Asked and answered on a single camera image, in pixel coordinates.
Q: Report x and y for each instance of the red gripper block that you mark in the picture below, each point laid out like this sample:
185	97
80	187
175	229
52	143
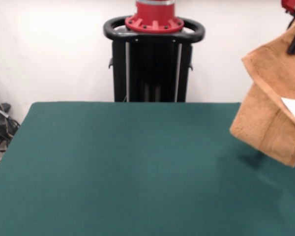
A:
291	5

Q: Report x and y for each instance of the tan terry towel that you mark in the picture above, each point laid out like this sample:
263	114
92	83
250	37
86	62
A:
268	98

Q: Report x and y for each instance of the red robot base flange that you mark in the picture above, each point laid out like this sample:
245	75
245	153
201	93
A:
155	14

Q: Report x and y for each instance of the dark green table cloth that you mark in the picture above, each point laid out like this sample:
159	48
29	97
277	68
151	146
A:
113	172

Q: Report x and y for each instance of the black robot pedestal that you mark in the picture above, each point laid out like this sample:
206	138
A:
157	68

